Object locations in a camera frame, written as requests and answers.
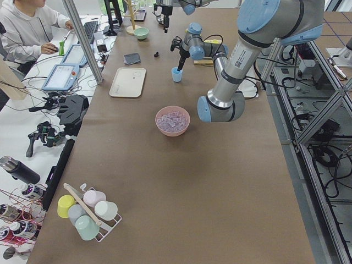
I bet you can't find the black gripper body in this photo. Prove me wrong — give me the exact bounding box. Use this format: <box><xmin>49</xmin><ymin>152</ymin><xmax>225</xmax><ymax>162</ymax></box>
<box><xmin>170</xmin><ymin>36</ymin><xmax>190</xmax><ymax>59</ymax></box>

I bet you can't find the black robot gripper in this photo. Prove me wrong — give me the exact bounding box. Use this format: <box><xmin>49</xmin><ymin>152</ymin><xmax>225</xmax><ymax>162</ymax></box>
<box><xmin>153</xmin><ymin>0</ymin><xmax>173</xmax><ymax>17</ymax></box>

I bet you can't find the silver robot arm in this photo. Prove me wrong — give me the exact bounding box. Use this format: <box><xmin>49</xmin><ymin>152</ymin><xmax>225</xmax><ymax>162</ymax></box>
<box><xmin>170</xmin><ymin>0</ymin><xmax>325</xmax><ymax>123</ymax></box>
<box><xmin>153</xmin><ymin>0</ymin><xmax>213</xmax><ymax>33</ymax></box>

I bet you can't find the metal ice scoop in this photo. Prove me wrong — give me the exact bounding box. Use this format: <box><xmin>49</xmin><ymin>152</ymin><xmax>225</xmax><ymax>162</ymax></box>
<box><xmin>156</xmin><ymin>16</ymin><xmax>164</xmax><ymax>25</ymax></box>

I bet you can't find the blue plastic cup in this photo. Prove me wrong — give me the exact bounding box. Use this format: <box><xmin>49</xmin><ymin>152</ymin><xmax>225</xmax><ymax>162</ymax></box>
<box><xmin>171</xmin><ymin>67</ymin><xmax>183</xmax><ymax>83</ymax></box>

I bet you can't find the wooden cup tree stand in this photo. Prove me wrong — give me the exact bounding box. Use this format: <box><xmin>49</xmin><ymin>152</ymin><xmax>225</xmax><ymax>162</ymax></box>
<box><xmin>124</xmin><ymin>0</ymin><xmax>141</xmax><ymax>35</ymax></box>

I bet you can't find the pile of ice cubes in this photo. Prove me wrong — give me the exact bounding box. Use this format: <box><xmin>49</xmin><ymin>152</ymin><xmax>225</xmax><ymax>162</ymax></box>
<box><xmin>156</xmin><ymin>111</ymin><xmax>189</xmax><ymax>133</ymax></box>

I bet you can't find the pink cup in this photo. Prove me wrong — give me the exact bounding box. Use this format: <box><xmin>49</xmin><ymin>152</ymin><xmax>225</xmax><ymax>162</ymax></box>
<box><xmin>83</xmin><ymin>190</ymin><xmax>107</xmax><ymax>207</ymax></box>

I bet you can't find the white cup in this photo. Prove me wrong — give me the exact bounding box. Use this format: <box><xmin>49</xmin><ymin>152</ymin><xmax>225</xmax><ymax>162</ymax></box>
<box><xmin>94</xmin><ymin>201</ymin><xmax>118</xmax><ymax>221</ymax></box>

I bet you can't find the yellow cup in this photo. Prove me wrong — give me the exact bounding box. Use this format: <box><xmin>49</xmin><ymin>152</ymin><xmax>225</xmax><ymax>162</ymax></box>
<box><xmin>57</xmin><ymin>195</ymin><xmax>76</xmax><ymax>218</ymax></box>

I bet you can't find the grey cup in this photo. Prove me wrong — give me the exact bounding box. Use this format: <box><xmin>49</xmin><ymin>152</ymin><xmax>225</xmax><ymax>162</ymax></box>
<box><xmin>68</xmin><ymin>204</ymin><xmax>86</xmax><ymax>226</ymax></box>

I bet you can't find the mint cup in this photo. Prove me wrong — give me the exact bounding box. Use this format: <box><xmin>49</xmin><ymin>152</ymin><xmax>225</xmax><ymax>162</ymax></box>
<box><xmin>75</xmin><ymin>215</ymin><xmax>100</xmax><ymax>241</ymax></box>

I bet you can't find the wooden cutting board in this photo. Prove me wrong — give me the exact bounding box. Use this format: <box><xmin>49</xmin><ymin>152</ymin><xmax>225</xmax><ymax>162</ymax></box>
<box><xmin>193</xmin><ymin>59</ymin><xmax>214</xmax><ymax>67</ymax></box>

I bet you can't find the mint green bowl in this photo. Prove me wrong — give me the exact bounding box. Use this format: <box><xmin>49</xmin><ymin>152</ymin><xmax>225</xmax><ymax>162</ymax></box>
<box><xmin>134</xmin><ymin>27</ymin><xmax>149</xmax><ymax>41</ymax></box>

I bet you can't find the grey folded cloth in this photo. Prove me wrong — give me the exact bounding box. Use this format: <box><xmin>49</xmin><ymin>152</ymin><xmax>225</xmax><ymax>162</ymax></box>
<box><xmin>124</xmin><ymin>53</ymin><xmax>141</xmax><ymax>65</ymax></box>

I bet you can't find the cream rabbit tray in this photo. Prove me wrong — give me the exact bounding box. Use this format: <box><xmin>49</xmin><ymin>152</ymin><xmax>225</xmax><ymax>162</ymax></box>
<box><xmin>109</xmin><ymin>67</ymin><xmax>146</xmax><ymax>98</ymax></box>

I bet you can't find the pink bowl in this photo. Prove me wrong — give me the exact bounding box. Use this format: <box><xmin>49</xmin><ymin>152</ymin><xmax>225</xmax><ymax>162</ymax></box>
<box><xmin>155</xmin><ymin>106</ymin><xmax>190</xmax><ymax>137</ymax></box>

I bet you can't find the black keyboard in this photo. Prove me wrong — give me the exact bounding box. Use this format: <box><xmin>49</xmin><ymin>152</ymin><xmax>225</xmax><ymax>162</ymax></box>
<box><xmin>83</xmin><ymin>20</ymin><xmax>98</xmax><ymax>44</ymax></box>

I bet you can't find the blue teach pendant far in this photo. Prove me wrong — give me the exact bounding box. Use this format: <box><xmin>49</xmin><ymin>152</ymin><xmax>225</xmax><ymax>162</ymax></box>
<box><xmin>61</xmin><ymin>44</ymin><xmax>87</xmax><ymax>68</ymax></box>

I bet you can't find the blue teach pendant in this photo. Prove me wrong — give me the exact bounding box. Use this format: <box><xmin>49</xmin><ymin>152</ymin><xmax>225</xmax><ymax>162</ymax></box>
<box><xmin>42</xmin><ymin>63</ymin><xmax>80</xmax><ymax>91</ymax></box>
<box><xmin>61</xmin><ymin>44</ymin><xmax>87</xmax><ymax>68</ymax></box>

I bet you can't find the blue teach pendant near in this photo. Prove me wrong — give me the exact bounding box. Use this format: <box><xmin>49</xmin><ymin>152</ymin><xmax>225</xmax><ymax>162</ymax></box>
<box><xmin>42</xmin><ymin>63</ymin><xmax>80</xmax><ymax>91</ymax></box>

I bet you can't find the black plastic housing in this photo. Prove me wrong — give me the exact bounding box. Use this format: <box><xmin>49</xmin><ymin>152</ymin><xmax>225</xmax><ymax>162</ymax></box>
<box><xmin>57</xmin><ymin>95</ymin><xmax>89</xmax><ymax>136</ymax></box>

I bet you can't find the person in grey hoodie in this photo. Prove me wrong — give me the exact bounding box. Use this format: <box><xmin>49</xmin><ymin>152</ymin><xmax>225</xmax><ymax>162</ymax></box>
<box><xmin>1</xmin><ymin>1</ymin><xmax>73</xmax><ymax>64</ymax></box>

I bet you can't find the black hand-held gripper device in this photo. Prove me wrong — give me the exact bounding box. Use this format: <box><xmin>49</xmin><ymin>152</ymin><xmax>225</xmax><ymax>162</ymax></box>
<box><xmin>26</xmin><ymin>121</ymin><xmax>66</xmax><ymax>157</ymax></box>

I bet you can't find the black flat bar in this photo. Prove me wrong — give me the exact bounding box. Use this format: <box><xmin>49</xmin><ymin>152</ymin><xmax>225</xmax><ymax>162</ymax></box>
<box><xmin>42</xmin><ymin>139</ymin><xmax>75</xmax><ymax>212</ymax></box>

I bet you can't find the black thermos bottle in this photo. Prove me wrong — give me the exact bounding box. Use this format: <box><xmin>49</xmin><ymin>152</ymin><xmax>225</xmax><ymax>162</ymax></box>
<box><xmin>1</xmin><ymin>156</ymin><xmax>40</xmax><ymax>184</ymax></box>

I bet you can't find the aluminium frame post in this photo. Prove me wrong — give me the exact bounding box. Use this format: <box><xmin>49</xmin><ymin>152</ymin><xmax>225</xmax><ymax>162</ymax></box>
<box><xmin>62</xmin><ymin>0</ymin><xmax>103</xmax><ymax>85</ymax></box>

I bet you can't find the white wire cup rack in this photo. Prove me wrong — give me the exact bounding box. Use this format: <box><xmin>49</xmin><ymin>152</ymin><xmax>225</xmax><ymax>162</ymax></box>
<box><xmin>63</xmin><ymin>183</ymin><xmax>122</xmax><ymax>243</ymax></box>

